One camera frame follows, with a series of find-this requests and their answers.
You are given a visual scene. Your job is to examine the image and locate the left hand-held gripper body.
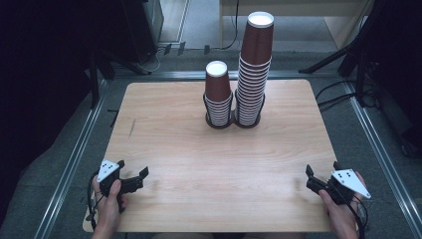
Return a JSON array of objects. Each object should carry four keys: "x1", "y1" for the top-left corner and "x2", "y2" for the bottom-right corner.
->
[{"x1": 97, "y1": 159, "x2": 144, "y2": 214}]

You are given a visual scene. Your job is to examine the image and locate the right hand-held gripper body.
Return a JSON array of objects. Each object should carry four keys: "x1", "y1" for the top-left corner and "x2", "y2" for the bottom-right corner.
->
[{"x1": 306, "y1": 168, "x2": 372, "y2": 206}]

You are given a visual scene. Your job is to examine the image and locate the person's right hand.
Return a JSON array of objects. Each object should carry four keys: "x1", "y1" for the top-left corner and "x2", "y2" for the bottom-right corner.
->
[{"x1": 318, "y1": 170, "x2": 368, "y2": 237}]

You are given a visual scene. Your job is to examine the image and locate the person's left hand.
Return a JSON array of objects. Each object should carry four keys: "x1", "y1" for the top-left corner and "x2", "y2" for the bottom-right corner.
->
[{"x1": 92, "y1": 174, "x2": 129, "y2": 235}]

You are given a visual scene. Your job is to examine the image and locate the black double cup holder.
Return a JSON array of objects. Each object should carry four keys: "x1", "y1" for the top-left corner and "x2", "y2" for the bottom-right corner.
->
[{"x1": 202, "y1": 89, "x2": 267, "y2": 130}]

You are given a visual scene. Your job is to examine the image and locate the black metal stand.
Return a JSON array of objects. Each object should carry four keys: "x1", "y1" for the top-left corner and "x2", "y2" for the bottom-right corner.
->
[{"x1": 87, "y1": 49, "x2": 116, "y2": 110}]

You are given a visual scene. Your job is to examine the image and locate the short stack of brown cups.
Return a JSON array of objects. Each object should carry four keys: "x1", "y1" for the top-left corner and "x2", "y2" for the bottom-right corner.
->
[{"x1": 202, "y1": 60, "x2": 234, "y2": 127}]

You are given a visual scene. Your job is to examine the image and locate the dark curtain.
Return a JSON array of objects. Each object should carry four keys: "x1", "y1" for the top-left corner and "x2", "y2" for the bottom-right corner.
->
[{"x1": 0, "y1": 0, "x2": 96, "y2": 223}]

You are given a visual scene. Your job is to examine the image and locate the black tripod stand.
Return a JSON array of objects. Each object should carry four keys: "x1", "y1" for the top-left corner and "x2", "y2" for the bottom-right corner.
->
[{"x1": 298, "y1": 0, "x2": 379, "y2": 109}]

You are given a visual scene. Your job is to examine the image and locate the tall stack of brown cups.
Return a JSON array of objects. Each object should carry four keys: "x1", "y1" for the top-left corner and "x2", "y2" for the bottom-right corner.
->
[{"x1": 234, "y1": 11, "x2": 276, "y2": 126}]

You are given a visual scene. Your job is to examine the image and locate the black computer case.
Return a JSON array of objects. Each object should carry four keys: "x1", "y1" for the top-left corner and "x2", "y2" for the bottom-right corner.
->
[{"x1": 119, "y1": 0, "x2": 165, "y2": 65}]

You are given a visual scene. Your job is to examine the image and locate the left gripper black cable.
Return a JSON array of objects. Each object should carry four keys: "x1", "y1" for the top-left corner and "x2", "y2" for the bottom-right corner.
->
[{"x1": 85, "y1": 170, "x2": 103, "y2": 231}]

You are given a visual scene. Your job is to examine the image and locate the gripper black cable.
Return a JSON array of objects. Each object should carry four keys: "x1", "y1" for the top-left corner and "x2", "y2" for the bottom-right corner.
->
[
  {"x1": 85, "y1": 170, "x2": 103, "y2": 231},
  {"x1": 344, "y1": 193, "x2": 370, "y2": 239}
]

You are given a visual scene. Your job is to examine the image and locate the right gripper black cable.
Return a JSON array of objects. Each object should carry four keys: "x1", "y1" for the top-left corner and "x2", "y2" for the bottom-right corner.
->
[{"x1": 344, "y1": 193, "x2": 370, "y2": 239}]

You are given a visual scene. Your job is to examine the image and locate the metal floor rail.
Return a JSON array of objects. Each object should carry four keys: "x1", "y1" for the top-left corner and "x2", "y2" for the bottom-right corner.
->
[
  {"x1": 32, "y1": 79, "x2": 110, "y2": 239},
  {"x1": 340, "y1": 79, "x2": 422, "y2": 239},
  {"x1": 110, "y1": 70, "x2": 346, "y2": 82}
]

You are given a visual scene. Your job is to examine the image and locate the black floor cables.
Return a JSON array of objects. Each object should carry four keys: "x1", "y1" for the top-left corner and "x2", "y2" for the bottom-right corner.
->
[{"x1": 315, "y1": 79, "x2": 381, "y2": 113}]

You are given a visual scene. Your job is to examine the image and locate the white floor cable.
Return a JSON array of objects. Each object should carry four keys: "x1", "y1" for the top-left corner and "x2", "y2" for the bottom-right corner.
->
[{"x1": 140, "y1": 45, "x2": 168, "y2": 74}]

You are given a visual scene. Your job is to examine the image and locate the black hanging cable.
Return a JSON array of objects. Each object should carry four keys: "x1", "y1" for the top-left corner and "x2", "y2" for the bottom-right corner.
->
[{"x1": 220, "y1": 0, "x2": 241, "y2": 51}]

